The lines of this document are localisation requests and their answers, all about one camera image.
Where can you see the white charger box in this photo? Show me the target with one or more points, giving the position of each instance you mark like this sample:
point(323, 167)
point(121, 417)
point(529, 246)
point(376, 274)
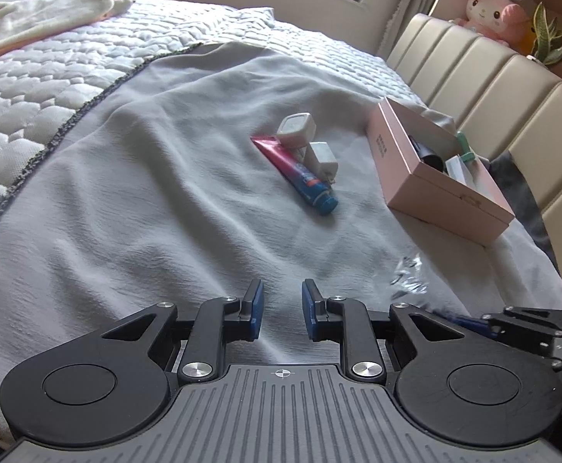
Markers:
point(459, 169)

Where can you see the white quilted mattress cover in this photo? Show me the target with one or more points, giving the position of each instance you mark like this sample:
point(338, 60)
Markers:
point(30, 106)

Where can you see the clear plastic wrapper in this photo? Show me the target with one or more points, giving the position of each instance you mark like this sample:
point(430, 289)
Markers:
point(406, 275)

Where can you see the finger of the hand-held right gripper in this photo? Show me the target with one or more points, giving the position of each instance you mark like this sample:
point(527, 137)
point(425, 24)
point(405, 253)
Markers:
point(517, 335)
point(551, 320)

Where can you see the potted plant with pink flowers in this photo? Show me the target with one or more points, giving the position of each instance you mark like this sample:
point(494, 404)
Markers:
point(551, 38)

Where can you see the white plug adapter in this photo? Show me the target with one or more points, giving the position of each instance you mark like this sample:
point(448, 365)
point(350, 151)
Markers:
point(322, 156)

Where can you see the pink cardboard box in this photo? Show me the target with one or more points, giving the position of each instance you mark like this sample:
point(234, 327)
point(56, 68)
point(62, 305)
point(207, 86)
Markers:
point(430, 193)

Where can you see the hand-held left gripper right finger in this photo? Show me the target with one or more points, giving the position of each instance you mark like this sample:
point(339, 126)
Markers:
point(308, 311)

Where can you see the cream folded blanket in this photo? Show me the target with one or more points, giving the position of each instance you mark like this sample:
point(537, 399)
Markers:
point(35, 14)

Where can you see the pink and blue toothpaste tube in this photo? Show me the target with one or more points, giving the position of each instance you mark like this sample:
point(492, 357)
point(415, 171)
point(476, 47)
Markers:
point(295, 173)

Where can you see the dark grey pillow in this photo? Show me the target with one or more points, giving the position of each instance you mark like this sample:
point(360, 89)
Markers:
point(526, 202)

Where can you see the white square case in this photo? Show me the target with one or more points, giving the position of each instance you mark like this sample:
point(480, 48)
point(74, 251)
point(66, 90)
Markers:
point(294, 125)

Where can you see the grey blanket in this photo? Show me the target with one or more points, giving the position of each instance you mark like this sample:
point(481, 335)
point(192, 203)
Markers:
point(165, 193)

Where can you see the black pouch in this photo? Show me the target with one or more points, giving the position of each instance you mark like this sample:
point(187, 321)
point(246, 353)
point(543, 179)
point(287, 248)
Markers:
point(428, 154)

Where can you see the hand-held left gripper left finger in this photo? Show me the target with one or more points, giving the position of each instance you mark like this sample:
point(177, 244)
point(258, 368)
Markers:
point(257, 308)

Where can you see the beige padded headboard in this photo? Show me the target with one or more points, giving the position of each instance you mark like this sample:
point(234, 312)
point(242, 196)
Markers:
point(502, 87)

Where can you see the pink and white plush toy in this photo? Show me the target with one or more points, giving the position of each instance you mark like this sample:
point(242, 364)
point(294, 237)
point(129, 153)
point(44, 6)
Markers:
point(493, 9)

